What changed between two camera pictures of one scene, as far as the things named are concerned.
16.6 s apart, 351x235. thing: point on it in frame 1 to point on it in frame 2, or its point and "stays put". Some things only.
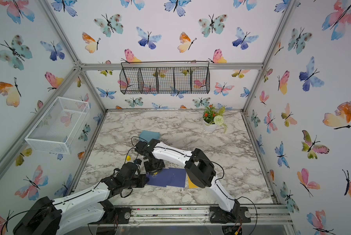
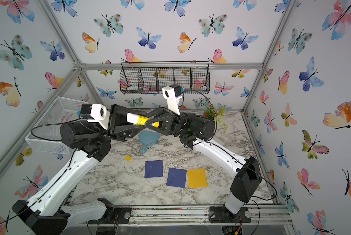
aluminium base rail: x=200 y=216 stays put
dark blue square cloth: x=178 y=179 stays put
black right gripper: x=159 y=167 to x=171 y=127
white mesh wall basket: x=57 y=130 stays put
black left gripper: x=142 y=181 to x=119 y=132
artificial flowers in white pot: x=212 y=118 stays put
